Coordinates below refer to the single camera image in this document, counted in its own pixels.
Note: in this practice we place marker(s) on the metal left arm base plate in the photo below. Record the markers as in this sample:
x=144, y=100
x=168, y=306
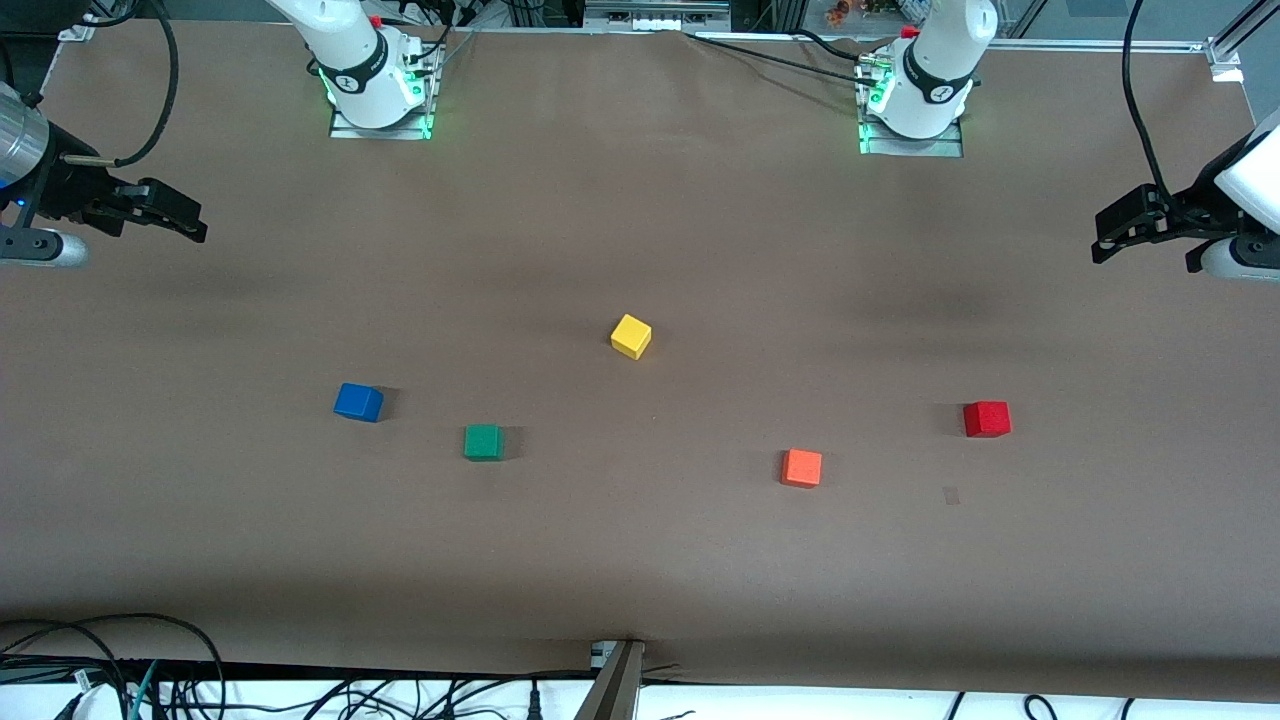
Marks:
x=915, y=147

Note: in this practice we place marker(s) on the aluminium frame profile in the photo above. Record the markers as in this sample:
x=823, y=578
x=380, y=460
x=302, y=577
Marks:
x=655, y=14

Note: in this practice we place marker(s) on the yellow cube block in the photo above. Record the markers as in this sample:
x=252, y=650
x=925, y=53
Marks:
x=630, y=336

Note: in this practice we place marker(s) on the orange cube block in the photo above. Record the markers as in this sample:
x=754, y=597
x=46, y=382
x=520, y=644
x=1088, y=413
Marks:
x=801, y=468

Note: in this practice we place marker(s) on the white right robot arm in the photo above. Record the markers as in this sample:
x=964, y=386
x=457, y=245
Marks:
x=360, y=60

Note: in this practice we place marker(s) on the green cube block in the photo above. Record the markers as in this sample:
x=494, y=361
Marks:
x=483, y=443

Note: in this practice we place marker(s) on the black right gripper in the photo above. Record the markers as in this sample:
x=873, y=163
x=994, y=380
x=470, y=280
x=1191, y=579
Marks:
x=62, y=187

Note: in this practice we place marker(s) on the black edge rail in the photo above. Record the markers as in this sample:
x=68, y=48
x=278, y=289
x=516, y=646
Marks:
x=300, y=669

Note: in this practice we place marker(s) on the blue cube block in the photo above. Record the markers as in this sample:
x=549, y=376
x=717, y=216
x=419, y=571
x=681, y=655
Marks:
x=357, y=403

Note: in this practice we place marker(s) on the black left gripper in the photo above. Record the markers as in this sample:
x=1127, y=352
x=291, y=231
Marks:
x=1192, y=214

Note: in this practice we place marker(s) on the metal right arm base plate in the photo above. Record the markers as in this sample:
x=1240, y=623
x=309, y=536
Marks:
x=428, y=100

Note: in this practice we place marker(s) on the red cube block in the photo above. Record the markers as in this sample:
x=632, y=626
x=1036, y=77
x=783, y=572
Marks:
x=987, y=420

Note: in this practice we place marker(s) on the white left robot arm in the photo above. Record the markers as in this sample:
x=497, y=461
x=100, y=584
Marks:
x=935, y=80

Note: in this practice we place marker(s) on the aluminium corner bracket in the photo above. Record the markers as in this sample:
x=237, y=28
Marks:
x=1224, y=58
x=76, y=30

